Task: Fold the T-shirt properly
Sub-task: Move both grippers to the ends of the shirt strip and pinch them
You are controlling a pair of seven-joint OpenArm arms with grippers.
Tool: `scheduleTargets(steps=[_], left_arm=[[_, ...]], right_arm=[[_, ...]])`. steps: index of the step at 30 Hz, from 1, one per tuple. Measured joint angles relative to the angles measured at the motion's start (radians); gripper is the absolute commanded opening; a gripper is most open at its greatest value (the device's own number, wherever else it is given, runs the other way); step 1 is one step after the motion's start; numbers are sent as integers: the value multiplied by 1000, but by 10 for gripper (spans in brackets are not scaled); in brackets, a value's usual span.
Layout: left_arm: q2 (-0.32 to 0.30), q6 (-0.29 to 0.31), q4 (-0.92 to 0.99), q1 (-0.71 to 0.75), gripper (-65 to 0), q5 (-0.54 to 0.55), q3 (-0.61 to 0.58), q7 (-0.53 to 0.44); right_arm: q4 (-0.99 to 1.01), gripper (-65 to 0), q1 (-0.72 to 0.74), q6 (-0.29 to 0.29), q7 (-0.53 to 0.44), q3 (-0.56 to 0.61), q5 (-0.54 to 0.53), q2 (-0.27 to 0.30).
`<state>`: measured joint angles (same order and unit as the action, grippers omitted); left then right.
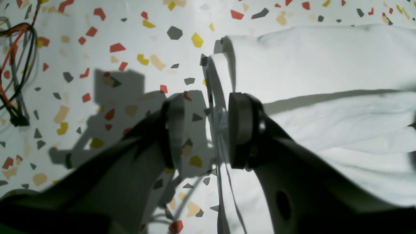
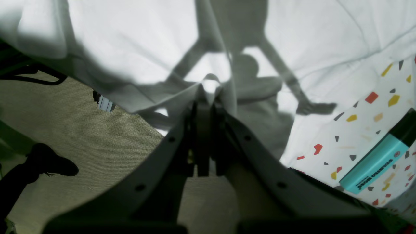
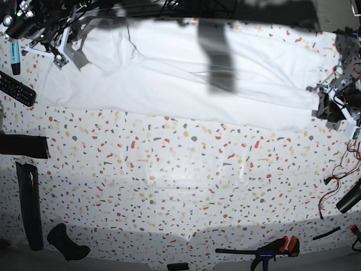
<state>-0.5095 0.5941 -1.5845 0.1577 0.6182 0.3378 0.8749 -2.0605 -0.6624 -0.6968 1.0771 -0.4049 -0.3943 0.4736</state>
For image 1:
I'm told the red black wire bundle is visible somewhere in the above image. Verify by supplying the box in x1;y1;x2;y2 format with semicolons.
0;0;44;127

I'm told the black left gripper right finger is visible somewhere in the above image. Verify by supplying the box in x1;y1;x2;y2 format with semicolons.
228;92;415;234

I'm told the white T-shirt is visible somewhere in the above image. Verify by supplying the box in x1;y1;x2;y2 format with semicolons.
203;24;416;234

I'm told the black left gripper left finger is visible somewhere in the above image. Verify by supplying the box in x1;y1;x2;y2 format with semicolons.
1;94;185;234

